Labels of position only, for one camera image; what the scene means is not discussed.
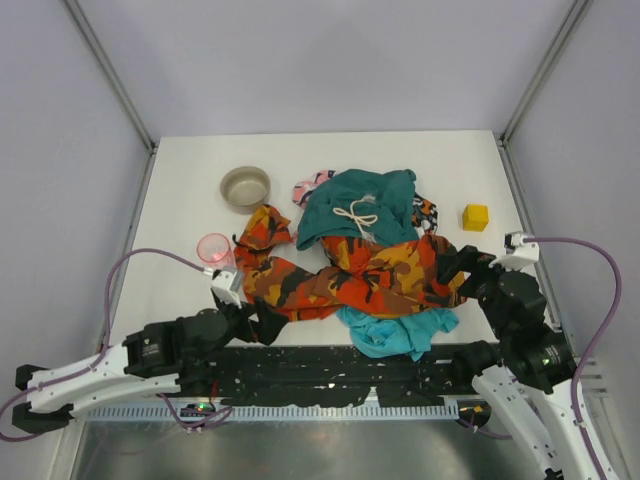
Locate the aluminium frame post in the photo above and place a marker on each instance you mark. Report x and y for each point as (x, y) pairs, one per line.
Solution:
(569, 24)
(98, 52)

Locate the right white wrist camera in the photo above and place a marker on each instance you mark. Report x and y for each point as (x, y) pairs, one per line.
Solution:
(521, 251)

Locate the dark teal drawstring shorts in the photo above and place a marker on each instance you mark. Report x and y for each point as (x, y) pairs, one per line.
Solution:
(361, 204)

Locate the yellow cube block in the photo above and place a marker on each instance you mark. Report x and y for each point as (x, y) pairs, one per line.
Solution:
(475, 218)

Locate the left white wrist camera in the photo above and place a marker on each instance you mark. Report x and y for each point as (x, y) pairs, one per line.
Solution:
(225, 284)

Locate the beige round bowl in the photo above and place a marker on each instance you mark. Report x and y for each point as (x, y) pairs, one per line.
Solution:
(246, 188)

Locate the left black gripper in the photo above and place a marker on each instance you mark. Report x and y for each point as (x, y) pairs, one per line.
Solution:
(248, 317)

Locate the right aluminium frame post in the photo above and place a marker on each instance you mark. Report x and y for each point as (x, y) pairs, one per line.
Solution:
(569, 24)

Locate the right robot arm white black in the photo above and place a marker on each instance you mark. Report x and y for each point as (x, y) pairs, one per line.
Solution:
(530, 379)

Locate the orange black white patterned cloth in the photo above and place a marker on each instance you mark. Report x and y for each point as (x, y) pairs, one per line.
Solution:
(424, 216)

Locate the pink transparent plastic cup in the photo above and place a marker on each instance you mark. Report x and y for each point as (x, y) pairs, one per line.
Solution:
(215, 252)

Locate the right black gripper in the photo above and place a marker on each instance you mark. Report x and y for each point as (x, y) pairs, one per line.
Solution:
(470, 270)

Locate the orange camouflage cloth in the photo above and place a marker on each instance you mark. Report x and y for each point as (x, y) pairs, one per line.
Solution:
(385, 282)

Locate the light blue cloth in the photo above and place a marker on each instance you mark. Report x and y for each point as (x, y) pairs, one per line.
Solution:
(407, 335)

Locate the white slotted cable duct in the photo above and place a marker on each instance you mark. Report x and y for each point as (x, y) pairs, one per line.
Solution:
(368, 411)

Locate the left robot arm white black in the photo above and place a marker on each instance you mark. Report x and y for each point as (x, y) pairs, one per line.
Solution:
(171, 357)

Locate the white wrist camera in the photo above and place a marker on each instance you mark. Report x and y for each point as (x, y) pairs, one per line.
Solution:
(225, 284)
(521, 251)

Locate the left aluminium frame post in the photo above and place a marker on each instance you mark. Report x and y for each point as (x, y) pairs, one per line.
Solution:
(98, 52)

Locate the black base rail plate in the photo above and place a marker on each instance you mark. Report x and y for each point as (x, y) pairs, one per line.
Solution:
(337, 376)

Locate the pink patterned cloth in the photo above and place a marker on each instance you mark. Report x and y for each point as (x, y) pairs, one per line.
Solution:
(303, 190)

